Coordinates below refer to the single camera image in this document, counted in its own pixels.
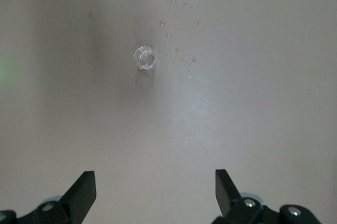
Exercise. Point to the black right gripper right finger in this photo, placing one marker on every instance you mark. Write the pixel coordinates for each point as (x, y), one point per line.
(229, 197)

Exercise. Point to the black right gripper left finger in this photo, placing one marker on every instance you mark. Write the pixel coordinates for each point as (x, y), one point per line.
(76, 197)

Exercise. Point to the small clear glass cup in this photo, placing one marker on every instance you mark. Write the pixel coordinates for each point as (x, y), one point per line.
(139, 50)

